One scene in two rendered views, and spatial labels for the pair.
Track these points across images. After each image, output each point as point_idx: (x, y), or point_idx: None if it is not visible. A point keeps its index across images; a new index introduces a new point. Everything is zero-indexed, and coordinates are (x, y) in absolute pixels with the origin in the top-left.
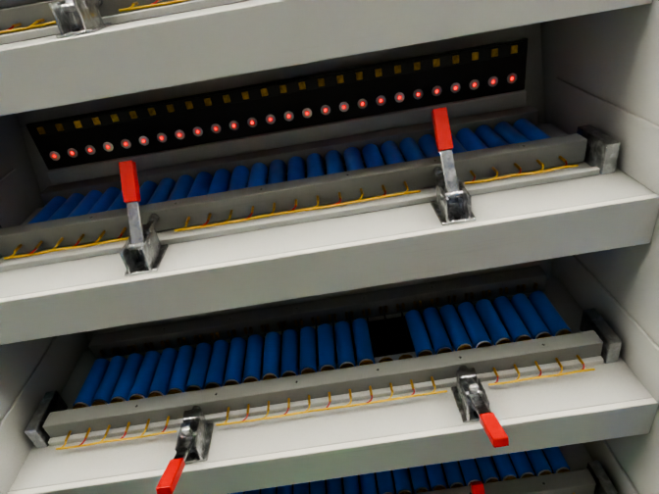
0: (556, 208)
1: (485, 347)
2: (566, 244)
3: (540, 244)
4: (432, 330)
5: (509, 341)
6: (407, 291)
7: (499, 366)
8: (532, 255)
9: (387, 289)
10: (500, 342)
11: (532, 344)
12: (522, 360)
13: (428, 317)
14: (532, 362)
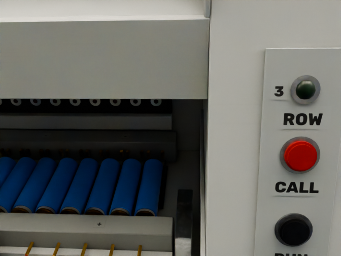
0: (52, 16)
1: (32, 214)
2: (75, 78)
3: (35, 72)
4: (3, 183)
5: (73, 212)
6: (17, 135)
7: (39, 241)
8: (29, 88)
9: (0, 130)
10: (62, 212)
11: (88, 221)
12: (67, 239)
13: (14, 167)
14: (81, 244)
